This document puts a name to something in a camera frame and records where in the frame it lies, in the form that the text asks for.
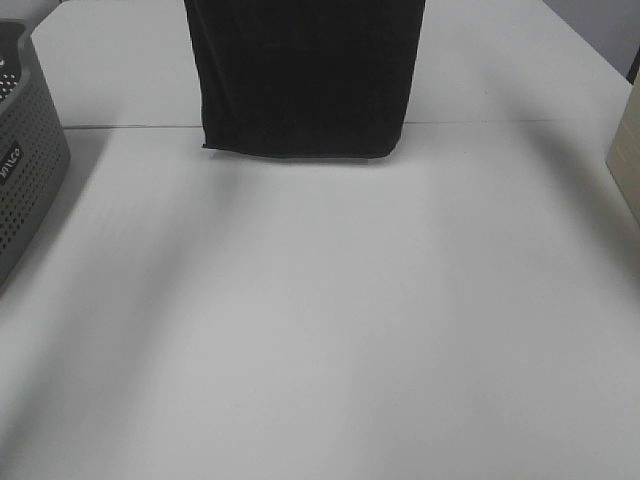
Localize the dark navy towel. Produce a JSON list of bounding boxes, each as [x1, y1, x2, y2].
[[185, 0, 425, 159]]

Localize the grey perforated plastic basket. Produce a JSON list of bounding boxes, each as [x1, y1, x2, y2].
[[1, 19, 71, 282]]

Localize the cream fabric storage bin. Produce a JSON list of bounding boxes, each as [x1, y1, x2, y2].
[[606, 84, 640, 222]]

